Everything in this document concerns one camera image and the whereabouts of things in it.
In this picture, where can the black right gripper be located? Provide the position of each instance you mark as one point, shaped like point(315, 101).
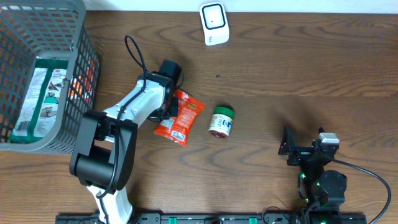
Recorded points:
point(301, 154)

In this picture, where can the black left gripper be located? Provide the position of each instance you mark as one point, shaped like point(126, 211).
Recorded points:
point(160, 117)

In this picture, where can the red candy bag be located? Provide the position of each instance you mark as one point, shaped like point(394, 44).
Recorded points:
point(178, 128)

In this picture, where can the green lid white jar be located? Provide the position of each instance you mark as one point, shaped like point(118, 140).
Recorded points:
point(221, 122)

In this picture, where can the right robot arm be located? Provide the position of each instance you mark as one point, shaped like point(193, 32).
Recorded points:
point(324, 190)

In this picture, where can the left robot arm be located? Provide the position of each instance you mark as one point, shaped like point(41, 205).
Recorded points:
point(103, 155)

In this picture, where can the white barcode scanner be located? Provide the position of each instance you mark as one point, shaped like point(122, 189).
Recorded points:
point(214, 23)

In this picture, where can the white green 3M package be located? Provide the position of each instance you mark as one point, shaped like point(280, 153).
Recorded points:
point(39, 109)

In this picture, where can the grey plastic mesh basket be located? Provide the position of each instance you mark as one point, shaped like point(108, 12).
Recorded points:
point(47, 29)

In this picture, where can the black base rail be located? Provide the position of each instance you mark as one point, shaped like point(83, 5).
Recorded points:
point(272, 218)

